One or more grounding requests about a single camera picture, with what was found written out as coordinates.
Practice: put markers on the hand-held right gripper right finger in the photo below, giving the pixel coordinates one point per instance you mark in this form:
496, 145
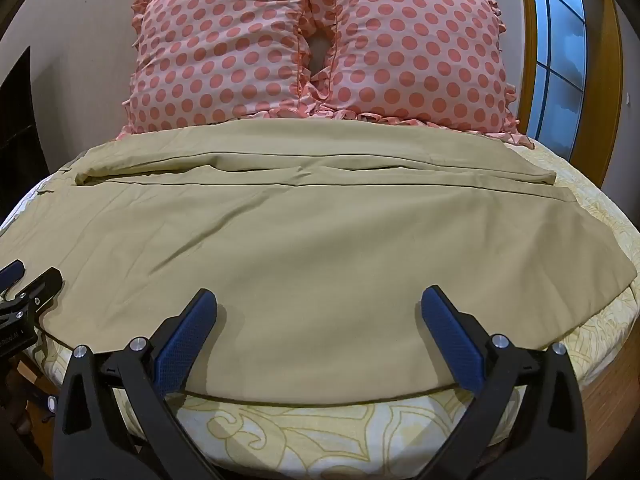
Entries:
452, 335

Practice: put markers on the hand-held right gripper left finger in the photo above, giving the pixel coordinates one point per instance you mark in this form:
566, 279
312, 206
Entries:
185, 335

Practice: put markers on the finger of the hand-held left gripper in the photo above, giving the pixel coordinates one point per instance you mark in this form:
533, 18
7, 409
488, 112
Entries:
11, 275
39, 287

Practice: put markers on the olive tan blanket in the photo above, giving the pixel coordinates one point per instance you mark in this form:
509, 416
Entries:
300, 260

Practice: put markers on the yellow floral bed sheet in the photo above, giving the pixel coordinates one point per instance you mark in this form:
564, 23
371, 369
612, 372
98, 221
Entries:
350, 435

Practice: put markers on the dark wooden cabinet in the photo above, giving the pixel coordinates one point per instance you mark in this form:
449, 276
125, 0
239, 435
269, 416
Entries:
15, 125

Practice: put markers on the pink polka dot pillow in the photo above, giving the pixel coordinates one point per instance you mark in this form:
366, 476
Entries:
220, 50
415, 50

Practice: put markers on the wooden framed window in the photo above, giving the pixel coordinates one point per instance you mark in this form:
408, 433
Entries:
560, 60

